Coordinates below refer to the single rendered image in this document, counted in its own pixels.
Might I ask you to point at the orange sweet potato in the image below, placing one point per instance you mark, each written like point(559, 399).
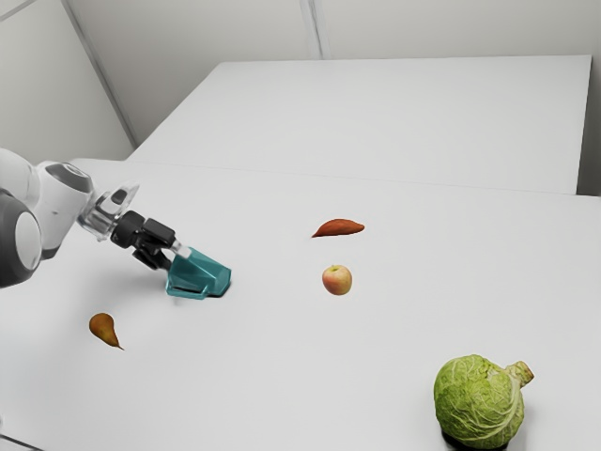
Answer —
point(338, 228)

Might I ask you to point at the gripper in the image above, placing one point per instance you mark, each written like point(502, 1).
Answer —
point(136, 231)

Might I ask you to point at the green cabbage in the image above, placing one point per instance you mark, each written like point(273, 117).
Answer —
point(479, 404)

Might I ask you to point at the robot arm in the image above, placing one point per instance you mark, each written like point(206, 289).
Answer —
point(51, 202)

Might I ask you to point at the brown pear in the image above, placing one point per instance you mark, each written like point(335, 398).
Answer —
point(104, 328)

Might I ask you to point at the teal faceted mug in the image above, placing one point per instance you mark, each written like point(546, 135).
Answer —
point(199, 276)

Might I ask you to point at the red yellow apple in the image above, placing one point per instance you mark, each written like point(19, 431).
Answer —
point(336, 280)

